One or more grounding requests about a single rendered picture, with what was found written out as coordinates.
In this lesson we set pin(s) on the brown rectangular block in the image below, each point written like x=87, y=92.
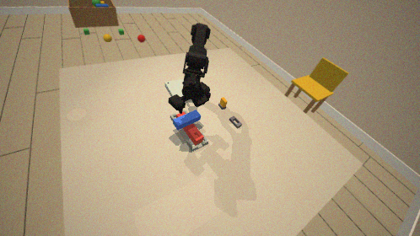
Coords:
x=223, y=102

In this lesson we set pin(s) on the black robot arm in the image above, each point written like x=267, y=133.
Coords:
x=196, y=59

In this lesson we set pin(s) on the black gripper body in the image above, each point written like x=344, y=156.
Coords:
x=179, y=102

